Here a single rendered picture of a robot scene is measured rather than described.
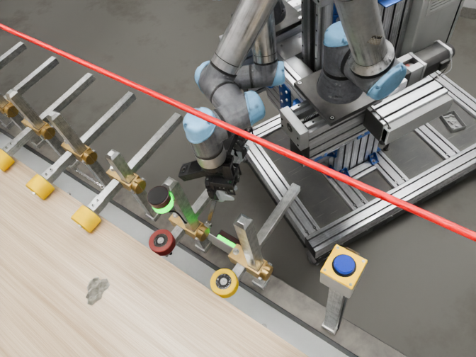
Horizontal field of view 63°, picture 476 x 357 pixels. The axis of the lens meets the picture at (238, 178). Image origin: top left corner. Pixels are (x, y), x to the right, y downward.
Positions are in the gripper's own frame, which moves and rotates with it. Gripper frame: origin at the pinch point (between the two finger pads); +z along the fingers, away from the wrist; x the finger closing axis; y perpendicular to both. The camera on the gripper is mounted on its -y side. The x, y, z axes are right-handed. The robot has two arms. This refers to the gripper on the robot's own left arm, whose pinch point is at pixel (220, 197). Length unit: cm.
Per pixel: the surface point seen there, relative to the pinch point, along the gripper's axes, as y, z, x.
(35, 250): -60, 10, -24
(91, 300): -32.7, 9.4, -35.2
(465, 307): 95, 103, 15
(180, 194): -9.3, -7.1, -4.7
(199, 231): -8.7, 14.1, -5.9
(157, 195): -12.6, -12.9, -8.9
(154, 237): -21.1, 10.4, -12.1
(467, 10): 104, 96, 233
